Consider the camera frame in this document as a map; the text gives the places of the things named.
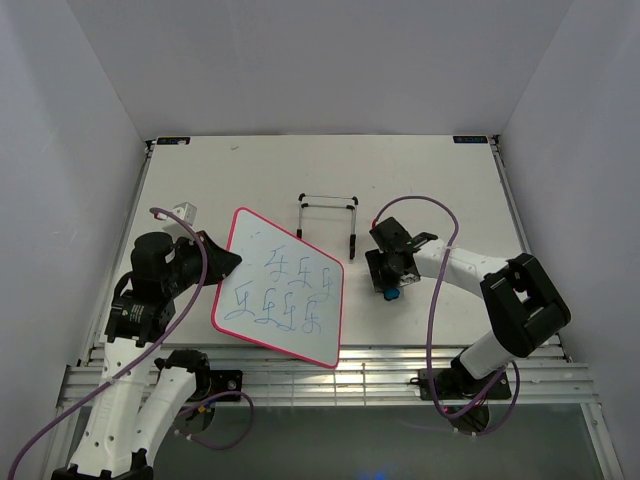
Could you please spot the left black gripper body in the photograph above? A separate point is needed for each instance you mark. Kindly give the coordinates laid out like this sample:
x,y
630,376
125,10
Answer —
x,y
190,266

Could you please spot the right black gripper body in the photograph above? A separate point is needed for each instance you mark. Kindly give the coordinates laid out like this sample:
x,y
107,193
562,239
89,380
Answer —
x,y
403,277

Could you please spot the blue whiteboard eraser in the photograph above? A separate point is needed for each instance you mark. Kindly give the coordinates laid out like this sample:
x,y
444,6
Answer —
x,y
391,294

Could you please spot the pink framed whiteboard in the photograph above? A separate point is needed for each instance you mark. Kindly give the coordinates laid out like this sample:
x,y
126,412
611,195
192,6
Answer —
x,y
285,295

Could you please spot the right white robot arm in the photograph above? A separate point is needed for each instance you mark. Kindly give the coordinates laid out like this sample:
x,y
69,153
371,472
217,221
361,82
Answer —
x,y
523,305

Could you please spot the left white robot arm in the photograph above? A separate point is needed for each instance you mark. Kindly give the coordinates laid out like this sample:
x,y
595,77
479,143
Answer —
x,y
141,393

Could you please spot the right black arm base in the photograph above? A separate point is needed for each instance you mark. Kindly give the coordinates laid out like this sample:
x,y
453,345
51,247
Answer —
x,y
456,383

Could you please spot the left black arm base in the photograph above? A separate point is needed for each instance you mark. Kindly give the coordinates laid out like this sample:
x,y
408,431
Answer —
x,y
221,381

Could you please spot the black metal whiteboard stand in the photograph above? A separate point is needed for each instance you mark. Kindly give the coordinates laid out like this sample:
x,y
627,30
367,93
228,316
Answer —
x,y
328,210

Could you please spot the right blue table label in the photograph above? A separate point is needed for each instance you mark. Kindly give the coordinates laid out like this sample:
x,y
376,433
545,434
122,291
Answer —
x,y
470,139

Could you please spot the blue table label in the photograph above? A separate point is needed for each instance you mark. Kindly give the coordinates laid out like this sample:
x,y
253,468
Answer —
x,y
177,141
470,139

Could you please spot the left blue table label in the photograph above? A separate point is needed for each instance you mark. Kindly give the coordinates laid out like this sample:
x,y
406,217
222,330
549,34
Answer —
x,y
177,141

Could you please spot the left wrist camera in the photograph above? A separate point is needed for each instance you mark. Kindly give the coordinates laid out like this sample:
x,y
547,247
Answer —
x,y
173,221

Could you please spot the aluminium frame rail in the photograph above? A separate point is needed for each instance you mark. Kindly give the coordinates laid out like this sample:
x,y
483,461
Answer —
x,y
380,376

